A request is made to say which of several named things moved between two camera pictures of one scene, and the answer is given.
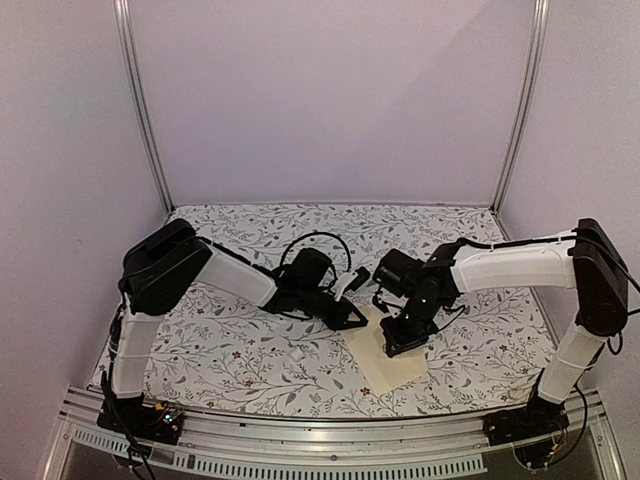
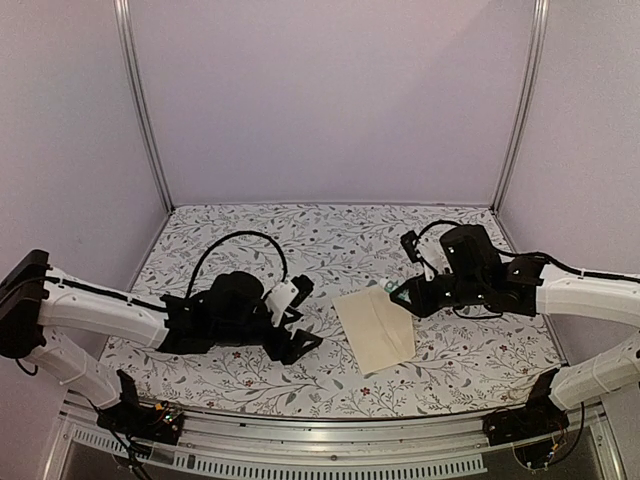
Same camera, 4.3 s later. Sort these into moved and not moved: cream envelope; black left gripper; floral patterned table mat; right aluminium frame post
Moved: cream envelope; black left gripper
Not moved: floral patterned table mat; right aluminium frame post
